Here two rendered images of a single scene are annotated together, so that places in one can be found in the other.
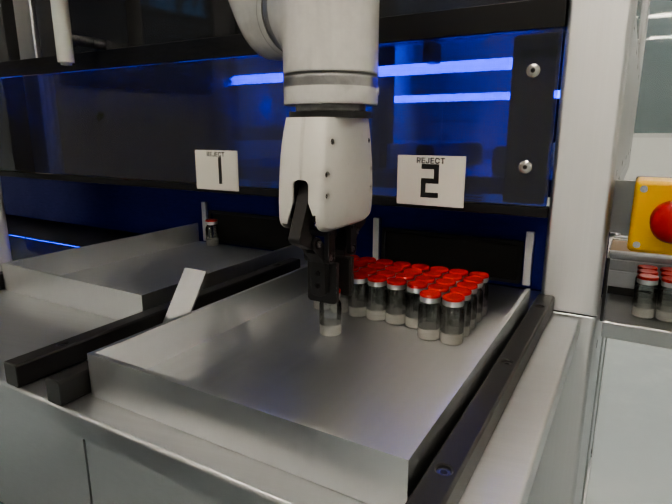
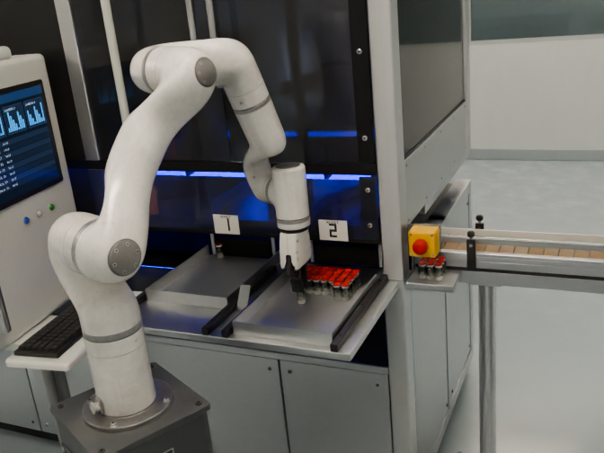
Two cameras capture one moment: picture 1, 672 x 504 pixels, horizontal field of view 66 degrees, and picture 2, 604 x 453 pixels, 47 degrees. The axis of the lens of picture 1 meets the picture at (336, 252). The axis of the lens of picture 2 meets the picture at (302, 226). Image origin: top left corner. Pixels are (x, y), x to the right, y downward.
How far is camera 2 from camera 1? 1.32 m
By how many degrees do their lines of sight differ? 8
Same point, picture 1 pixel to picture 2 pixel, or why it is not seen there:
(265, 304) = (271, 293)
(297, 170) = (287, 252)
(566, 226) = (387, 247)
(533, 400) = (369, 316)
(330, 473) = (314, 340)
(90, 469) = not seen: hidden behind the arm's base
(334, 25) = (294, 207)
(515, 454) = (360, 331)
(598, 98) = (391, 201)
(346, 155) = (302, 243)
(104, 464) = not seen: hidden behind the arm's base
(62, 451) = not seen: hidden behind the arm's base
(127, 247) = (182, 268)
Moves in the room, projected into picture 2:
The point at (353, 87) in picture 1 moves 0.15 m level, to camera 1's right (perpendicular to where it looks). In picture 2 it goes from (302, 223) to (361, 216)
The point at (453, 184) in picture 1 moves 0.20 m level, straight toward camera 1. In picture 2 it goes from (342, 232) to (339, 260)
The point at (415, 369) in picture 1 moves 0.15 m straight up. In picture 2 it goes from (333, 312) to (328, 257)
